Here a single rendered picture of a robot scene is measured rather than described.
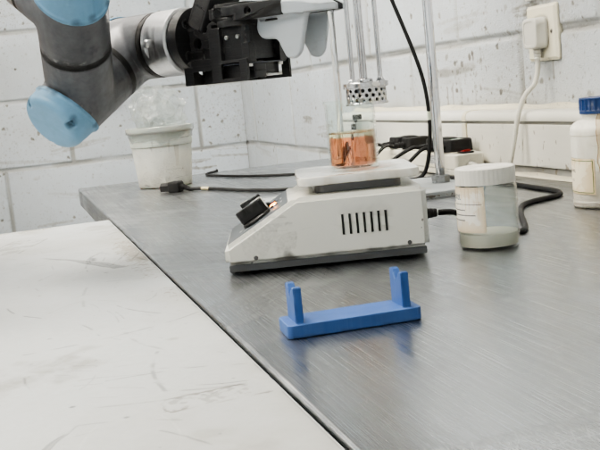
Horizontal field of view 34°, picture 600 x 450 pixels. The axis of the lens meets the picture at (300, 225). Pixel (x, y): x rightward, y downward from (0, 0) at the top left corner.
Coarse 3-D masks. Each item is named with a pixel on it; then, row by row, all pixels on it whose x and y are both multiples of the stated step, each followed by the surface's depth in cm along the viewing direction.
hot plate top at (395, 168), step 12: (312, 168) 104; (324, 168) 102; (384, 168) 95; (396, 168) 94; (408, 168) 93; (300, 180) 94; (312, 180) 93; (324, 180) 93; (336, 180) 93; (348, 180) 93; (360, 180) 94
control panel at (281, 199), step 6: (282, 192) 105; (276, 198) 104; (282, 198) 99; (270, 204) 100; (276, 204) 98; (282, 204) 94; (276, 210) 94; (264, 216) 95; (240, 222) 105; (258, 222) 94; (234, 228) 104; (240, 228) 100; (234, 234) 99; (240, 234) 95
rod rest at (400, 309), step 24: (288, 288) 70; (408, 288) 70; (288, 312) 70; (312, 312) 71; (336, 312) 70; (360, 312) 70; (384, 312) 69; (408, 312) 70; (288, 336) 68; (312, 336) 68
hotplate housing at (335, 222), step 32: (288, 192) 101; (320, 192) 95; (352, 192) 94; (384, 192) 94; (416, 192) 93; (256, 224) 94; (288, 224) 93; (320, 224) 93; (352, 224) 94; (384, 224) 94; (416, 224) 94; (256, 256) 94; (288, 256) 94; (320, 256) 94; (352, 256) 94; (384, 256) 94
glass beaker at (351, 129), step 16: (352, 96) 99; (368, 96) 98; (336, 112) 95; (352, 112) 94; (368, 112) 95; (336, 128) 95; (352, 128) 94; (368, 128) 95; (336, 144) 95; (352, 144) 94; (368, 144) 95; (336, 160) 96; (352, 160) 95; (368, 160) 95
